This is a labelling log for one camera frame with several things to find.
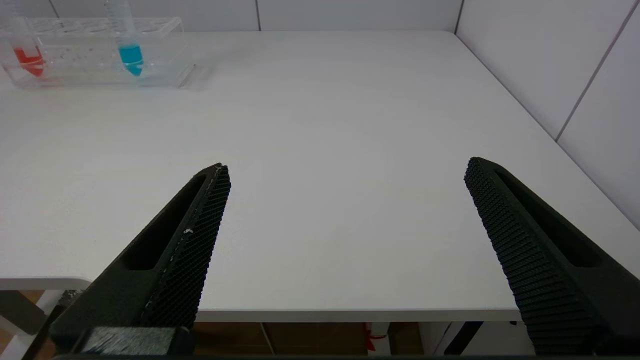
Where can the test tube with blue pigment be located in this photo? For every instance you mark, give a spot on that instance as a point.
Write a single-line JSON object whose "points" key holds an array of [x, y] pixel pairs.
{"points": [[131, 56]]}

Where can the test tube with red pigment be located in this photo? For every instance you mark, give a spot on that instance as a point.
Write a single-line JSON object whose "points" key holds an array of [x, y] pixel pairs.
{"points": [[30, 59]]}

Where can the dark grey frame bar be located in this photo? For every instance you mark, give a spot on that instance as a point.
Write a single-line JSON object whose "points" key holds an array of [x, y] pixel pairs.
{"points": [[20, 310]]}

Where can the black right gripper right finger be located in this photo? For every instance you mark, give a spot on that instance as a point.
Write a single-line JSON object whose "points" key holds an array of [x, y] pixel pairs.
{"points": [[545, 270]]}

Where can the small red object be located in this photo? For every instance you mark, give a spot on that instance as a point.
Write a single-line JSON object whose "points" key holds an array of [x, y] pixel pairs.
{"points": [[372, 337]]}

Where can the clear acrylic test tube rack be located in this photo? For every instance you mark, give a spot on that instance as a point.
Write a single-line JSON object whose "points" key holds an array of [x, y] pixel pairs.
{"points": [[85, 60]]}

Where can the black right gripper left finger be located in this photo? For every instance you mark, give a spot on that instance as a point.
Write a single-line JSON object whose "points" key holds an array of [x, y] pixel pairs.
{"points": [[165, 280]]}

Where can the black metal leg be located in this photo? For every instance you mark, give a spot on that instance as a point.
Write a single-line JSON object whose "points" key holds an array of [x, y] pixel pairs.
{"points": [[462, 337]]}

